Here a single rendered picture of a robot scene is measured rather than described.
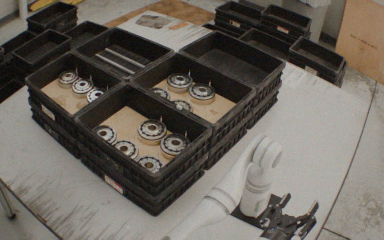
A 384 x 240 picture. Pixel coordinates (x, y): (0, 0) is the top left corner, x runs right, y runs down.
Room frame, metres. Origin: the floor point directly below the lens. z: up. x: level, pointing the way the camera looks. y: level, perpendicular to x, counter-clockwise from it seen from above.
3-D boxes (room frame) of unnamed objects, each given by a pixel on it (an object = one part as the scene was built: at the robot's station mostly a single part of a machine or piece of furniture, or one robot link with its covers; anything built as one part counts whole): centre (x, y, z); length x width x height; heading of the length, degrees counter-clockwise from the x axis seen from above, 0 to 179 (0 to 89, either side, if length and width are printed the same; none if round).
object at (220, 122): (1.29, 0.01, 0.92); 0.40 x 0.30 x 0.02; 57
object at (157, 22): (2.26, 0.31, 0.71); 0.22 x 0.19 x 0.01; 61
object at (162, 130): (1.10, 0.13, 0.86); 0.10 x 0.10 x 0.01
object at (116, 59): (1.51, 0.35, 0.87); 0.40 x 0.30 x 0.11; 57
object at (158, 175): (1.04, 0.17, 0.92); 0.40 x 0.30 x 0.02; 57
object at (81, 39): (2.46, 0.89, 0.31); 0.40 x 0.30 x 0.34; 151
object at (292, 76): (1.86, -0.43, 0.70); 0.33 x 0.23 x 0.01; 61
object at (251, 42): (2.54, -0.49, 0.31); 0.40 x 0.30 x 0.34; 61
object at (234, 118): (1.29, 0.01, 0.87); 0.40 x 0.30 x 0.11; 57
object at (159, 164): (0.91, 0.12, 0.86); 0.10 x 0.10 x 0.01
